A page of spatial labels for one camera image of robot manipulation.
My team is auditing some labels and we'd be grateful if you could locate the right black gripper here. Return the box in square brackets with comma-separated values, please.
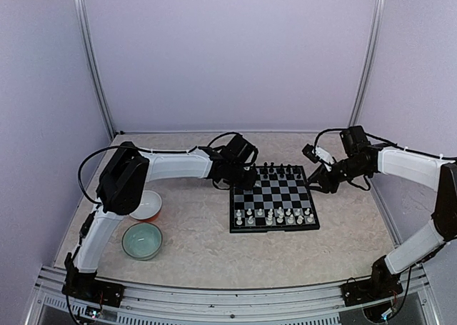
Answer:
[305, 156, 369, 194]

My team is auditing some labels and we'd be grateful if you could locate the black folding chess board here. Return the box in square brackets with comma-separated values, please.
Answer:
[229, 163, 320, 234]

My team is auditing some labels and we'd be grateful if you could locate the white chess king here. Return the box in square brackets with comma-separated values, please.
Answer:
[276, 212, 284, 224]

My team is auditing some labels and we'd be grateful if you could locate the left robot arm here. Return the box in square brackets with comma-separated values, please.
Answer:
[64, 132, 258, 300]

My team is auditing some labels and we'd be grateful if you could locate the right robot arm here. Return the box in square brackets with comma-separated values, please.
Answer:
[302, 125, 456, 299]

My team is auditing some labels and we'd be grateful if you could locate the white chess queen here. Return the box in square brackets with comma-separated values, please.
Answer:
[266, 212, 273, 226]

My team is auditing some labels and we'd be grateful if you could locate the white bowl orange outside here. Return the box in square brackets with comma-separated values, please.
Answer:
[130, 191, 162, 221]

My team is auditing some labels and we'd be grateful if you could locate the pale green ceramic bowl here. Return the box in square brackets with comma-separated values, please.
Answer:
[121, 222, 164, 261]

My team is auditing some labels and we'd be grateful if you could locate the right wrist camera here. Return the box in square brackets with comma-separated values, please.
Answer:
[302, 144, 336, 166]

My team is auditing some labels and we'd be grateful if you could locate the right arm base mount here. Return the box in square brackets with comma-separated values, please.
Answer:
[340, 278, 403, 307]

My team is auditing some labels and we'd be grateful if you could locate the front aluminium rail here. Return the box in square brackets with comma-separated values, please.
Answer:
[20, 266, 441, 324]

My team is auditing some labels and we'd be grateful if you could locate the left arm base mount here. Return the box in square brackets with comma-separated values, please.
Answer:
[62, 280, 125, 308]

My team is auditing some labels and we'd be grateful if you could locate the right aluminium frame post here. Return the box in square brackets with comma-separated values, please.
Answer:
[348, 0, 386, 126]

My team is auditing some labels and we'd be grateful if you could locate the aluminium frame post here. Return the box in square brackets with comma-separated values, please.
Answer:
[74, 0, 116, 140]
[348, 0, 386, 126]

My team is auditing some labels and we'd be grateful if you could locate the left aluminium frame post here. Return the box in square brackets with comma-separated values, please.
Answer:
[74, 0, 116, 140]

